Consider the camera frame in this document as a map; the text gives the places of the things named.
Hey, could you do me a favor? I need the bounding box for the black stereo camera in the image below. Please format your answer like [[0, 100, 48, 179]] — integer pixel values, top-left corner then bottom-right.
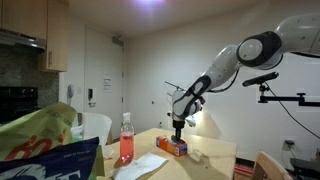
[[242, 72, 279, 87]]

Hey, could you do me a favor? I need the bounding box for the black camera cable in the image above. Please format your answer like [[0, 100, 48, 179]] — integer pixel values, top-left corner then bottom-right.
[[266, 87, 320, 141]]

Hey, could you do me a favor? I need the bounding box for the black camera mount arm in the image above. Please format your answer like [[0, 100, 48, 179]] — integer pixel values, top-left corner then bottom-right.
[[259, 85, 320, 107]]

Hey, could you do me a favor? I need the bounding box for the pink liquid spray bottle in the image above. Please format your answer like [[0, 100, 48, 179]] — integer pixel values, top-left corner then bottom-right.
[[120, 112, 134, 162]]

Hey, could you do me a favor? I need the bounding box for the white chair back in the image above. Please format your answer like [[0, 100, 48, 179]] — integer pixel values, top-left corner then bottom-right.
[[82, 112, 112, 146]]

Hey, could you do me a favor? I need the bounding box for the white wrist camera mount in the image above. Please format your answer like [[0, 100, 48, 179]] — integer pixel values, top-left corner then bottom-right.
[[167, 112, 196, 127]]

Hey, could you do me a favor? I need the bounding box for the white paper towel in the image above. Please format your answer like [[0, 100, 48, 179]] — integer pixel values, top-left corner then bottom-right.
[[112, 153, 167, 180]]

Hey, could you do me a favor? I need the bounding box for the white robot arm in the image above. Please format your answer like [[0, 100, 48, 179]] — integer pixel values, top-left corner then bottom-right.
[[171, 13, 320, 141]]

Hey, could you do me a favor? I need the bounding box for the orange blue ziplock bag box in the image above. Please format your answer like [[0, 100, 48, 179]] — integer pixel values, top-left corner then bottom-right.
[[156, 135, 188, 157]]

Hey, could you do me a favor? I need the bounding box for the wooden upper cabinet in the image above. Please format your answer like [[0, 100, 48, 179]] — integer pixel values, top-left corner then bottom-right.
[[0, 0, 69, 72]]

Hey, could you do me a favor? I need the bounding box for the black oven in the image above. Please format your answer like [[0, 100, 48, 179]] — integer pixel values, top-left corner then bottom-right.
[[0, 86, 39, 124]]

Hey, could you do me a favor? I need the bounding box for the blue snack bag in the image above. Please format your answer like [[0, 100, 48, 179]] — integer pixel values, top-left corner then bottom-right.
[[0, 137, 99, 180]]

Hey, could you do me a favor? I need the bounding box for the white door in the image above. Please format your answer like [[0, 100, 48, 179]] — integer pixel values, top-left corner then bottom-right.
[[85, 28, 123, 139]]

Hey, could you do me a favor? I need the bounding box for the steel range hood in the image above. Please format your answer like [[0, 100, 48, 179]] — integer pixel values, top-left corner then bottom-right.
[[0, 29, 47, 52]]

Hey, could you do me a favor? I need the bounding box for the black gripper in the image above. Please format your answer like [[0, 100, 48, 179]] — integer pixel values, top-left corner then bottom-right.
[[173, 120, 185, 140]]

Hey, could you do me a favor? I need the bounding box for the green chip bag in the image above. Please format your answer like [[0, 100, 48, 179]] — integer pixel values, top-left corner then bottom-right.
[[0, 101, 108, 180]]

